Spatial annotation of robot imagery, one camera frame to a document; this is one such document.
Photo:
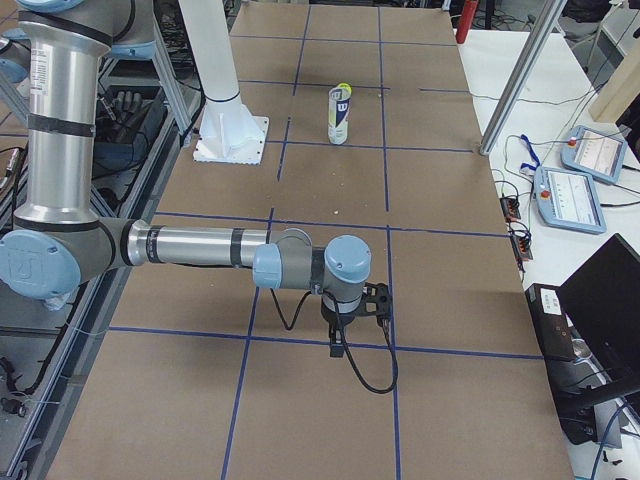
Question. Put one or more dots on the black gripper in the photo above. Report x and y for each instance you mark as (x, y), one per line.
(334, 318)

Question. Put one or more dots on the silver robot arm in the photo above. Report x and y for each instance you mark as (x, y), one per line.
(58, 242)

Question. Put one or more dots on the tennis ball can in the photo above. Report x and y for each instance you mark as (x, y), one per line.
(338, 117)

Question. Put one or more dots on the tennis ball inside can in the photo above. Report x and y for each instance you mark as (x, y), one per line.
(345, 90)

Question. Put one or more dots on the orange black adapter near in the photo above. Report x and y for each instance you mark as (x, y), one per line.
(521, 244)

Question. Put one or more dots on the orange black adapter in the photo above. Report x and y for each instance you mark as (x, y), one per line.
(510, 206)
(521, 244)

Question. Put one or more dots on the orange black adapter far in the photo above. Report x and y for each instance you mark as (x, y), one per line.
(510, 206)

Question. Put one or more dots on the black box under laptop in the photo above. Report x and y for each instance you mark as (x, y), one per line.
(577, 381)

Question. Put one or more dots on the black laptop computer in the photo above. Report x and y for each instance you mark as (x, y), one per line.
(601, 299)

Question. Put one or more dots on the near teach pendant tablet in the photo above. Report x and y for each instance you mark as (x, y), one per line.
(568, 200)

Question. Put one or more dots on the teach pendant tablet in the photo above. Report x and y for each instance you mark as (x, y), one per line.
(596, 153)
(568, 200)

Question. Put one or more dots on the far teach pendant tablet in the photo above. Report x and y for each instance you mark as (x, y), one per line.
(596, 153)

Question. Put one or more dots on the red fire extinguisher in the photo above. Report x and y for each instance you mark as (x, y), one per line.
(466, 20)

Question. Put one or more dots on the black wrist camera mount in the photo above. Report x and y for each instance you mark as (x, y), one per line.
(377, 301)

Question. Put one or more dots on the white pedestal column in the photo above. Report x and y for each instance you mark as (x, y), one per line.
(228, 132)

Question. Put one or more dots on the aluminium frame post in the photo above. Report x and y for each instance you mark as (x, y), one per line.
(530, 52)

